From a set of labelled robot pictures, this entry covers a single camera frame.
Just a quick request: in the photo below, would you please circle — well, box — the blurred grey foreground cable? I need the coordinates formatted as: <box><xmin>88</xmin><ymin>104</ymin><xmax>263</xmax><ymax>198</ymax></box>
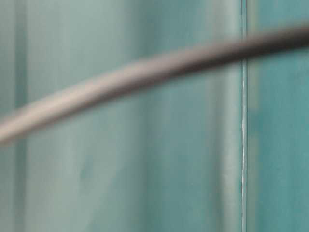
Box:
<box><xmin>0</xmin><ymin>26</ymin><xmax>309</xmax><ymax>143</ymax></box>

